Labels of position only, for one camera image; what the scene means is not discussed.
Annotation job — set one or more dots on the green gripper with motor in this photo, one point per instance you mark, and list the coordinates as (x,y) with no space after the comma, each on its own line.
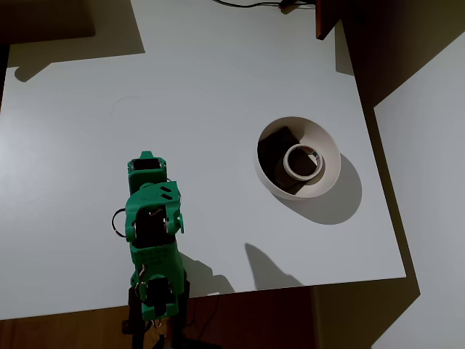
(146,164)

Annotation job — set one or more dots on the white masking tape roll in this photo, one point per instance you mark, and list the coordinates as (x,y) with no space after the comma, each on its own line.
(301,176)

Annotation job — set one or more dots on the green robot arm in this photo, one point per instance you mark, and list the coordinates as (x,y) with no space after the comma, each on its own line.
(156,254)

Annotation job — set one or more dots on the dark block in bowl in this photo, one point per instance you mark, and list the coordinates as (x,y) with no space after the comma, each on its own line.
(272,145)

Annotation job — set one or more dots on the white bowl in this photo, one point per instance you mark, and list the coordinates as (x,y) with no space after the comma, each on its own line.
(327,145)

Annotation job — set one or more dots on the dark brown block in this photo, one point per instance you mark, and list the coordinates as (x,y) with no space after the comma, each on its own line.
(43,18)

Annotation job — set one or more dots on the red-brown wooden board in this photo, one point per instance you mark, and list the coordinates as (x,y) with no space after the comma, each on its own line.
(323,18)

